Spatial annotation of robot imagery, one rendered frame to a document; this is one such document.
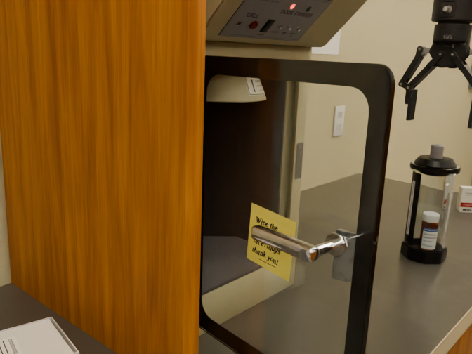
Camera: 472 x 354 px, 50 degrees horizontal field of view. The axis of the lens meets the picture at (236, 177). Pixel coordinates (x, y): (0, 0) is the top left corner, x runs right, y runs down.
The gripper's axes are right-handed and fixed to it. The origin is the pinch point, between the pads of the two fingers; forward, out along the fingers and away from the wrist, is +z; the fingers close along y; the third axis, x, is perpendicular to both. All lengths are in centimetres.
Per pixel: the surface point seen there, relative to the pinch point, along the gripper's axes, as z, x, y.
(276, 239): 7, -74, 9
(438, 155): 8.1, -0.9, 1.1
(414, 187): 16.0, -3.5, -2.5
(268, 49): -13, -47, -13
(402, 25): -26, 103, -55
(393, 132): 20, 107, -55
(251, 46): -13, -52, -13
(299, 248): 6, -74, 12
